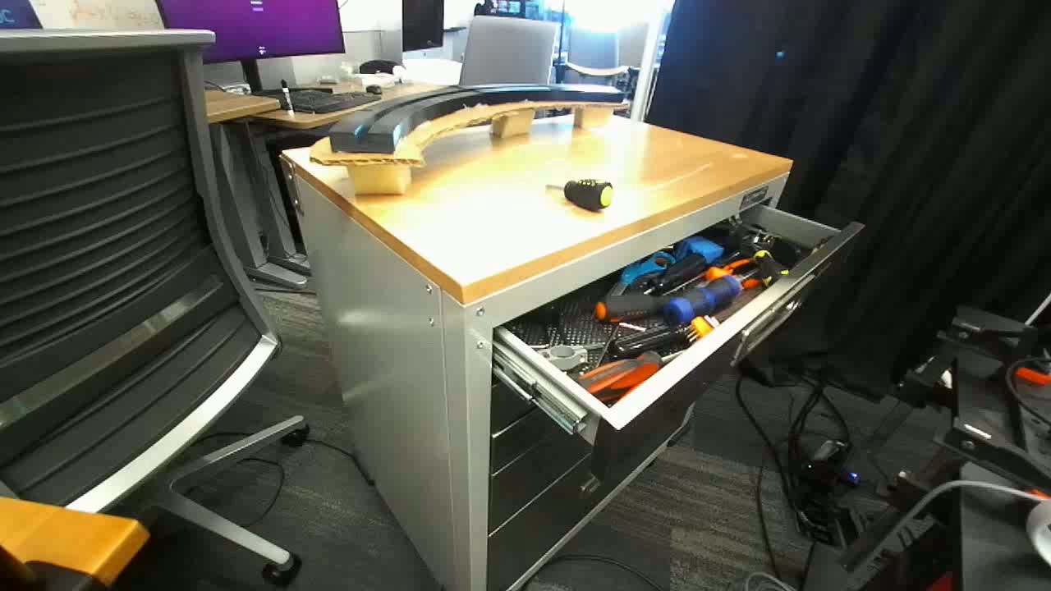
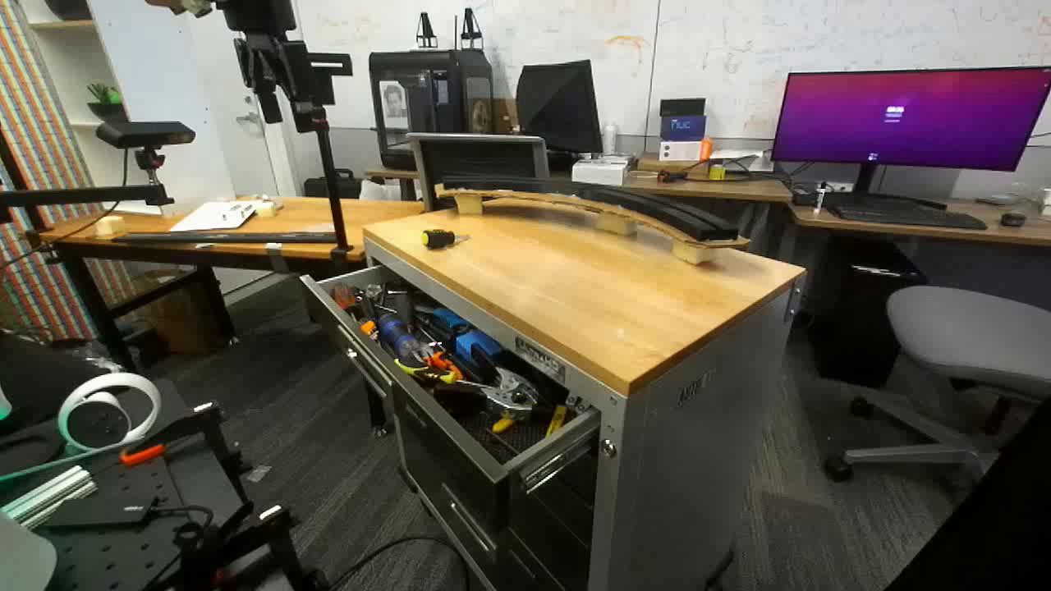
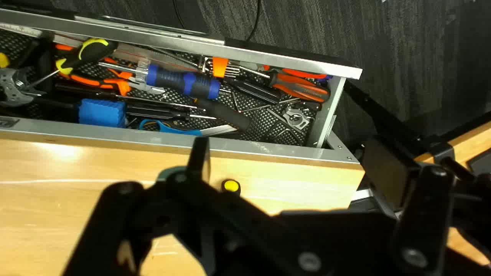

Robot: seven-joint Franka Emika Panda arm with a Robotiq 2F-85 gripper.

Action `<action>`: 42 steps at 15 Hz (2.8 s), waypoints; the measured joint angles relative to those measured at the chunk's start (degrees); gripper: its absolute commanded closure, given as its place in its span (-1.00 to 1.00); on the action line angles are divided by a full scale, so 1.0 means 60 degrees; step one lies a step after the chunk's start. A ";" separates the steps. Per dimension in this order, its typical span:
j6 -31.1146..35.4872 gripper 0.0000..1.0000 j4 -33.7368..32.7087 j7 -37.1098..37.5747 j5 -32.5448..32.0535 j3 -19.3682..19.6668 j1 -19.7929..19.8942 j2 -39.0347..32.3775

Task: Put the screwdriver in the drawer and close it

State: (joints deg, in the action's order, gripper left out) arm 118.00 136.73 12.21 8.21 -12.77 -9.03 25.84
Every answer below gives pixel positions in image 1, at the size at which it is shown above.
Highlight orange black screwdriver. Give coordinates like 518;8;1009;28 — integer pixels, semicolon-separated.
591;256;757;326

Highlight stubby black yellow screwdriver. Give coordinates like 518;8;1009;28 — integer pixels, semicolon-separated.
544;173;617;218

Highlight grey metal tool drawer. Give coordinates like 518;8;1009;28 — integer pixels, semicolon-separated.
490;204;866;448

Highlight grey metal cabinet wood top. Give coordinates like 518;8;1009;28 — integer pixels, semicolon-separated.
278;108;798;591

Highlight curved black wood stand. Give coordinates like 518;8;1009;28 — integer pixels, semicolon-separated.
308;78;629;201

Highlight grey fabric office chair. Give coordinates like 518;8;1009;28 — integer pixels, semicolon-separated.
455;13;561;88

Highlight black keyboard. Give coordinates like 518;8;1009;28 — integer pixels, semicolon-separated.
286;88;383;118

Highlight dark computer monitor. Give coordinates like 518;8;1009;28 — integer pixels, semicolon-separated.
401;0;447;51

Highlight wooden office desk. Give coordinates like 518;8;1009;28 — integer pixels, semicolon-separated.
203;78;439;288

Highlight purple screen monitor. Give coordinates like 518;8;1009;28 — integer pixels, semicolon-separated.
154;0;347;66

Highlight black curtain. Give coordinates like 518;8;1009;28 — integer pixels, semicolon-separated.
644;0;1051;398

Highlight grey mesh office chair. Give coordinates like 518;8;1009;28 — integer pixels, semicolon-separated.
0;26;312;589

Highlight orange clamp piece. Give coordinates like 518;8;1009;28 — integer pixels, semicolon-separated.
1011;362;1051;393

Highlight orange handled tool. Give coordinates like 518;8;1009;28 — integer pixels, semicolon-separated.
575;356;665;405

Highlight teal handled pliers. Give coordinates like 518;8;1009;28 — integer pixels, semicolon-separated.
617;233;725;288

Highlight blue handled screwdriver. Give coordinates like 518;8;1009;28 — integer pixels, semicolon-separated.
659;271;769;329

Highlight black floor cable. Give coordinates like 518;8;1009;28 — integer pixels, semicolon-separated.
732;372;866;583

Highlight grey cable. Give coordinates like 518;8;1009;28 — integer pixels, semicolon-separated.
863;475;1051;572

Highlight black robot stand frame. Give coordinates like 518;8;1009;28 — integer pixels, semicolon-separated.
863;305;1051;591

